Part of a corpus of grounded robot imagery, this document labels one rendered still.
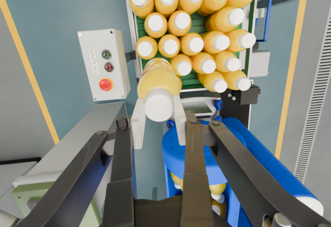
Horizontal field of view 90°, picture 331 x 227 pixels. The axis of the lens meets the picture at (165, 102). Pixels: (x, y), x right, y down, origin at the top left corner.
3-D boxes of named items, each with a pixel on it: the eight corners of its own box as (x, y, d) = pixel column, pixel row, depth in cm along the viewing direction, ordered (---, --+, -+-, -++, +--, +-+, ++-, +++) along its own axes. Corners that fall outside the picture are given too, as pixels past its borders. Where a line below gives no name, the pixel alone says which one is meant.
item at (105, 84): (101, 90, 50) (100, 91, 49) (99, 79, 49) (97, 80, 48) (113, 89, 50) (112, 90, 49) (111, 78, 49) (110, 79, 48)
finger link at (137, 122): (142, 149, 16) (134, 150, 16) (146, 117, 22) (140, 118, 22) (138, 121, 15) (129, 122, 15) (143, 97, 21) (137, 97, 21)
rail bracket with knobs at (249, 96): (224, 97, 74) (234, 106, 64) (225, 81, 71) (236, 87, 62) (247, 95, 74) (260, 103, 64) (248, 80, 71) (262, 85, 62)
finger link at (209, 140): (188, 134, 13) (225, 131, 13) (182, 110, 18) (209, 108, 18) (189, 149, 14) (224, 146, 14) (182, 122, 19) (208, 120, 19)
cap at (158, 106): (178, 105, 23) (180, 110, 22) (156, 119, 24) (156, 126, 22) (161, 83, 22) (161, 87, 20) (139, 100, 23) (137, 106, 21)
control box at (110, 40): (103, 92, 61) (93, 101, 51) (90, 33, 54) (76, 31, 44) (130, 89, 61) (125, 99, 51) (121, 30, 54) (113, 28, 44)
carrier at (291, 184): (237, 112, 160) (210, 123, 163) (320, 187, 78) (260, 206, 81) (244, 135, 169) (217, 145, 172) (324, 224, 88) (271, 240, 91)
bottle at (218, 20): (219, 10, 61) (243, -3, 44) (225, 28, 64) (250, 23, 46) (201, 19, 62) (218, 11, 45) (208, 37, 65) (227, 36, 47)
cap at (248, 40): (242, 50, 49) (245, 50, 47) (236, 39, 48) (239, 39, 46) (254, 42, 48) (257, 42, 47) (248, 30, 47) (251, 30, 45)
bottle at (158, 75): (178, 75, 40) (194, 107, 23) (155, 91, 42) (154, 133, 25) (160, 51, 38) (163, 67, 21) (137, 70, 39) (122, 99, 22)
